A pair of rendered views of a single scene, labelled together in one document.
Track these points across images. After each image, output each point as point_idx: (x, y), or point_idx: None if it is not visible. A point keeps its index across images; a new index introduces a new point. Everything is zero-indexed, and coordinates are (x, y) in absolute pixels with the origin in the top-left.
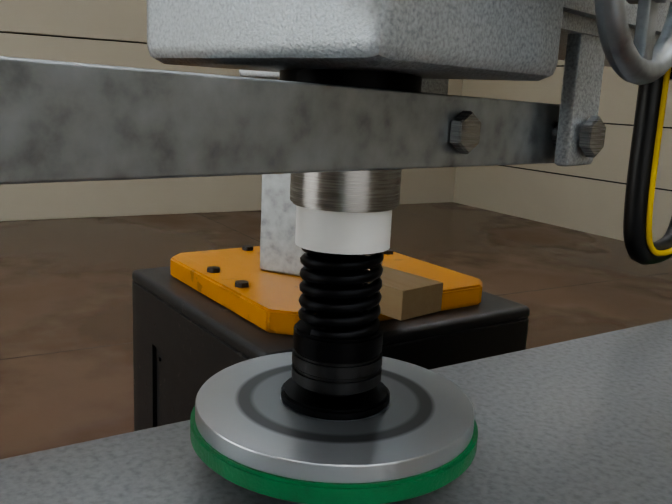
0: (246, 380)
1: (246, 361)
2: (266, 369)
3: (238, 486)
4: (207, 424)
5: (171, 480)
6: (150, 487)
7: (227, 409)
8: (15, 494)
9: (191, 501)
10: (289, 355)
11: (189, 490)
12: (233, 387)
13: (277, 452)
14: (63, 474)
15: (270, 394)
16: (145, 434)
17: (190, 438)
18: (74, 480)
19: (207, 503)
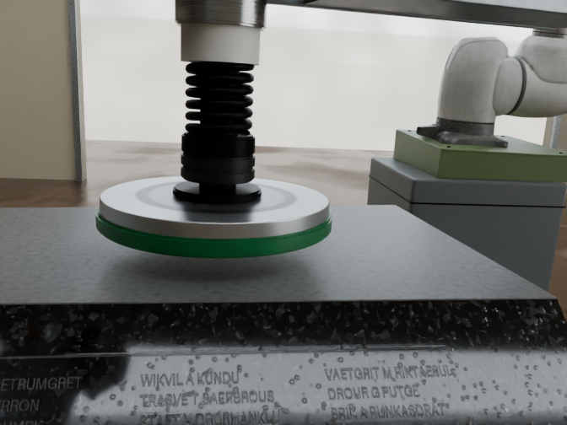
0: (273, 210)
1: (256, 221)
2: (245, 213)
3: (297, 251)
4: (326, 196)
5: (343, 261)
6: (360, 260)
7: (306, 200)
8: (461, 273)
9: (333, 250)
10: (202, 219)
11: (332, 255)
12: (289, 208)
13: (292, 185)
14: (429, 278)
15: (264, 201)
16: (360, 294)
17: (331, 230)
18: (418, 273)
19: (323, 248)
